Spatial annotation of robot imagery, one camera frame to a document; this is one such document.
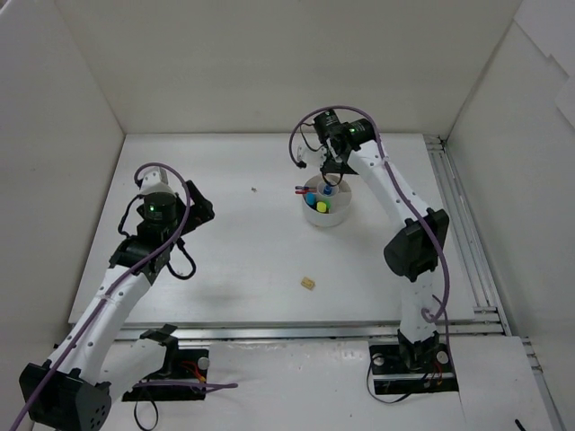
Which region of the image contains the white round divided organizer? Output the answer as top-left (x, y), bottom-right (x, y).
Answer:
top-left (296, 175), bottom-right (352, 227)

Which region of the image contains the yellow cap black highlighter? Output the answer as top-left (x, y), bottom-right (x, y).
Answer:
top-left (315, 201), bottom-right (329, 214)

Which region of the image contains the small wooden clip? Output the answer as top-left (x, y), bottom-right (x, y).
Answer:
top-left (301, 277), bottom-right (315, 290)

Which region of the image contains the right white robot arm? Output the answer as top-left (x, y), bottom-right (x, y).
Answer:
top-left (313, 108), bottom-right (451, 370)

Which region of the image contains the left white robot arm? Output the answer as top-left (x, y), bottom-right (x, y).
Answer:
top-left (19, 176), bottom-right (215, 430)

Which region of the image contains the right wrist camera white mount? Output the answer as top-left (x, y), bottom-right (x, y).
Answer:
top-left (296, 144), bottom-right (328, 170)

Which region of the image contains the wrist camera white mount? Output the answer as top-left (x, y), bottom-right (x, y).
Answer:
top-left (296, 144), bottom-right (328, 170)
top-left (139, 166), bottom-right (173, 195)

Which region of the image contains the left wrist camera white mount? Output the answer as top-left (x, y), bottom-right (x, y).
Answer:
top-left (139, 166), bottom-right (173, 195)

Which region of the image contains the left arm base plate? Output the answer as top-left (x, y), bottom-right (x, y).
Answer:
top-left (120, 347), bottom-right (209, 402)

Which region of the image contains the aluminium frame rail right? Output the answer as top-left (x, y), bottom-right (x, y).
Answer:
top-left (425, 136), bottom-right (565, 430)

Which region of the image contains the aluminium frame rail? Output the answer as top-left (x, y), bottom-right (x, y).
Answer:
top-left (66, 319), bottom-right (511, 347)
top-left (425, 136), bottom-right (565, 430)

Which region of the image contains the aluminium frame rail front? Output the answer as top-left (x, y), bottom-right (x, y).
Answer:
top-left (66, 319), bottom-right (511, 347)

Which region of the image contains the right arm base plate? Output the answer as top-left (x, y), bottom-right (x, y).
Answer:
top-left (367, 342), bottom-right (459, 403)

